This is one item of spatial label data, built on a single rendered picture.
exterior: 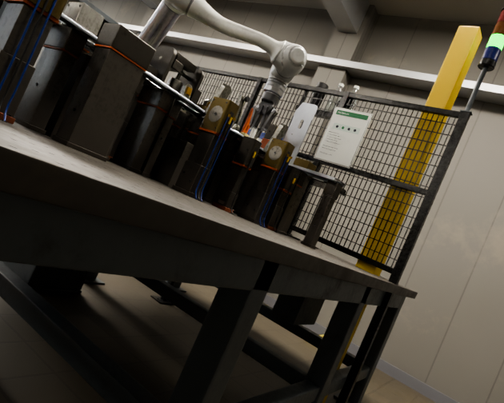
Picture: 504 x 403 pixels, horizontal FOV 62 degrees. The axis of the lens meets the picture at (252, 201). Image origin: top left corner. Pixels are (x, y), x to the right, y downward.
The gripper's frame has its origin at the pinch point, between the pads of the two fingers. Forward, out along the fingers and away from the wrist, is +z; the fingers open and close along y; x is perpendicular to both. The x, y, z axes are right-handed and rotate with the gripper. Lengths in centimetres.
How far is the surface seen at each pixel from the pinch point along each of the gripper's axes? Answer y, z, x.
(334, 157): 11, -13, 54
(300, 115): -0.6, -22.4, 26.7
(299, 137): 4.4, -11.4, 26.6
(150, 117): 5, 16, -57
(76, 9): -14, -4, -83
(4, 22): 17, 15, -109
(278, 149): 21.7, 4.2, -8.6
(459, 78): 53, -69, 61
